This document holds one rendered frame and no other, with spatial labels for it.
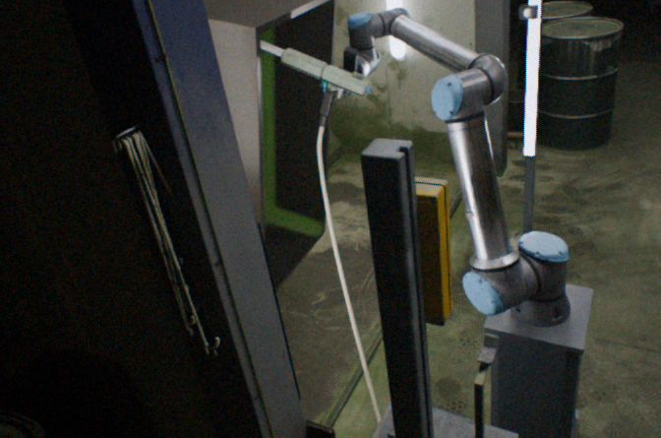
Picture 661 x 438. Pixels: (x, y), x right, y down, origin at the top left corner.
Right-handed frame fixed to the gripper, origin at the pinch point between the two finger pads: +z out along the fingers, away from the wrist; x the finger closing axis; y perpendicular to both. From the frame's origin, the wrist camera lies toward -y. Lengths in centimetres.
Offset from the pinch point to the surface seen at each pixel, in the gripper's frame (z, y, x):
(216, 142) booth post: 69, -12, -2
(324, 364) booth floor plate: -6, 137, -29
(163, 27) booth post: 76, -35, 8
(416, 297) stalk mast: 89, -15, -53
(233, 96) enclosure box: 9.5, 13.7, 29.4
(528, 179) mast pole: -126, 69, -81
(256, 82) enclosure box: 9.9, 4.8, 21.7
